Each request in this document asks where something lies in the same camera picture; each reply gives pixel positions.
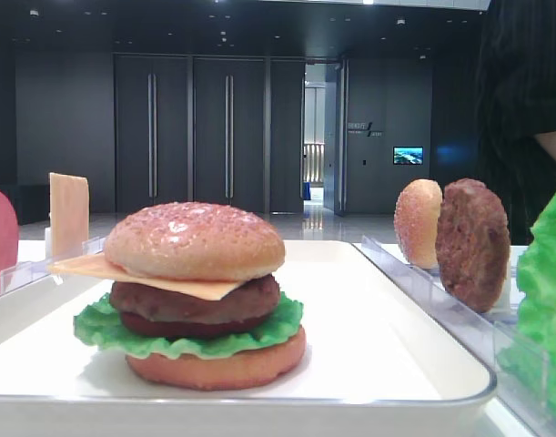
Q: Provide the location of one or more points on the sesame top bun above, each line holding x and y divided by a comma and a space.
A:
195, 241

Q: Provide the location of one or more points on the sesame bun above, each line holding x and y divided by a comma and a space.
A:
195, 241
415, 222

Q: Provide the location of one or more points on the brown meat patty in burger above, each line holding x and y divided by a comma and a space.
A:
255, 299

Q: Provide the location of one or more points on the cheese slice on burger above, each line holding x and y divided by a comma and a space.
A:
97, 266

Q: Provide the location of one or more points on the standing brown meat patty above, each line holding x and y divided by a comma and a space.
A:
473, 244

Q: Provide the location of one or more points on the standing cheese slice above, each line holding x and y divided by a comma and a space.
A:
69, 213

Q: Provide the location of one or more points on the green lettuce leaf in burger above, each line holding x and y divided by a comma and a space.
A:
99, 325

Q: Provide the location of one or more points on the standing red tomato slice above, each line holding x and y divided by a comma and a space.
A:
9, 234

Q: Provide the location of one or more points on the standing green lettuce leaf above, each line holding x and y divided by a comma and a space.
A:
543, 296

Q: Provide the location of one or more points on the dark double door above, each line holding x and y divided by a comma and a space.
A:
225, 130

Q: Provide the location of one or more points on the standing sesame bun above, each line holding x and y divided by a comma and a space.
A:
415, 222

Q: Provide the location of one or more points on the bottom burger bun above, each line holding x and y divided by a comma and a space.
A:
244, 370

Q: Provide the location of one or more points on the white rectangular tray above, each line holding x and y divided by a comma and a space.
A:
376, 365

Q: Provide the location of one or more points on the clear acrylic right rack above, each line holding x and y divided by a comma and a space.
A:
484, 334

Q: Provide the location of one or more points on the clear acrylic rack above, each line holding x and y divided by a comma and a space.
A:
34, 259
484, 334

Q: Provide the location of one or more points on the clear acrylic left rack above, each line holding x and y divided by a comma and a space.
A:
34, 259

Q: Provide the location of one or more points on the person in black shirt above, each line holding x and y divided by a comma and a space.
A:
516, 109

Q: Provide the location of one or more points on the wall monitor screen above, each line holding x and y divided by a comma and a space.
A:
408, 155

